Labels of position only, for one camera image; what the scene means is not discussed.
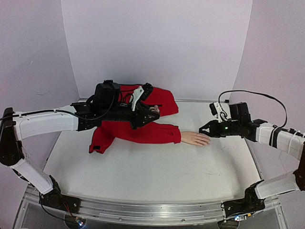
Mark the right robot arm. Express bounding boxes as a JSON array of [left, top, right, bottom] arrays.
[[199, 102, 305, 217]]

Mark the clear nail polish bottle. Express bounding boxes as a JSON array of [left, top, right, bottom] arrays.
[[150, 105, 160, 114]]

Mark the aluminium table front rail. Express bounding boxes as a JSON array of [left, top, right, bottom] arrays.
[[14, 185, 287, 229]]

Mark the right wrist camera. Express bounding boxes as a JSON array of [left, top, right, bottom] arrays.
[[209, 102, 229, 123]]

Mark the mannequin hand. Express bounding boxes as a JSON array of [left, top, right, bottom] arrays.
[[181, 131, 210, 146]]

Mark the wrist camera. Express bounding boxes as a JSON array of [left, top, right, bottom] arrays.
[[209, 102, 229, 123], [129, 83, 153, 112]]

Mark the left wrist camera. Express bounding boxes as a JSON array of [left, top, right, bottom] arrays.
[[129, 83, 153, 112]]

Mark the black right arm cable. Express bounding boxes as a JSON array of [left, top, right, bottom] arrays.
[[218, 90, 288, 129]]

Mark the red jacket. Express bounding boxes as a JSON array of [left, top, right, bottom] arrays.
[[88, 83, 181, 155]]

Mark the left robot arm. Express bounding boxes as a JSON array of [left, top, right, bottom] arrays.
[[0, 80, 160, 213]]

